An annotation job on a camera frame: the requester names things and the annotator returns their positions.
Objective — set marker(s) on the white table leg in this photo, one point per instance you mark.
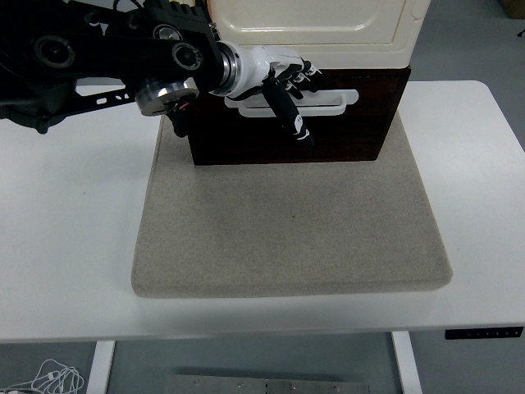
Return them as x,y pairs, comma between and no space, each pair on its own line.
407,361
100,365

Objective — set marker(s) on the cream plastic cabinet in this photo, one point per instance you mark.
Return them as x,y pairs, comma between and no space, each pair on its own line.
328,41

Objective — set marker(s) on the cardboard box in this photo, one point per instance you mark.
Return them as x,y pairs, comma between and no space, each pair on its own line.
514,7

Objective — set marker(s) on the dark wooden drawer chest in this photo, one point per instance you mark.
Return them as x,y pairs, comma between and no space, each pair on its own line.
348,139

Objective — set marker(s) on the dark wooden drawer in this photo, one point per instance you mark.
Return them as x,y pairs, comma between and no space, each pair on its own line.
377,94

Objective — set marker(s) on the black table control panel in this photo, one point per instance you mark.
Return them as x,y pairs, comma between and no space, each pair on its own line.
484,333

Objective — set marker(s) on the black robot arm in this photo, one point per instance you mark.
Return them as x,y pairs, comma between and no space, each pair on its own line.
123,53

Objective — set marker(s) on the beige fabric mat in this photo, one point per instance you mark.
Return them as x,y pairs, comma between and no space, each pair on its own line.
287,230

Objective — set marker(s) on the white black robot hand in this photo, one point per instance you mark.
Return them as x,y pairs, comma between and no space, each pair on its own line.
254,67

